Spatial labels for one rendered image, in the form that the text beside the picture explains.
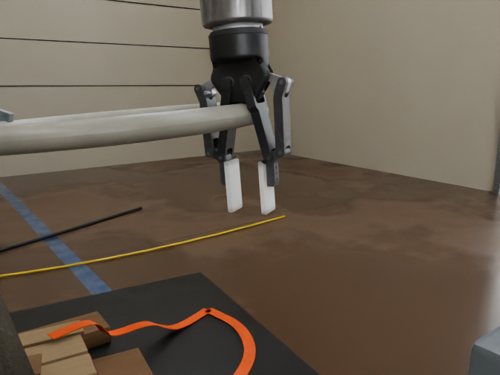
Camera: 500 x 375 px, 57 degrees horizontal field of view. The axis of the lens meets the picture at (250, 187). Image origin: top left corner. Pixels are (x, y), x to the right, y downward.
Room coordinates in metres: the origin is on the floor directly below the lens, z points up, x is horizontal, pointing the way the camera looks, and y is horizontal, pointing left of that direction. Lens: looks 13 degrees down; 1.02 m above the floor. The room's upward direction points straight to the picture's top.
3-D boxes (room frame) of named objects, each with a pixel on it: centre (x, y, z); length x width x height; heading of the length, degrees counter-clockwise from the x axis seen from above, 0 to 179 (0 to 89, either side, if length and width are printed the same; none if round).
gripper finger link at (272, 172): (0.59, -0.04, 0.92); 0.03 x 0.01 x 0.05; 63
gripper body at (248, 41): (0.61, 0.01, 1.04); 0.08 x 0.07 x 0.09; 63
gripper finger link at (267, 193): (0.60, -0.02, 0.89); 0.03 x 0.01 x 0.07; 153
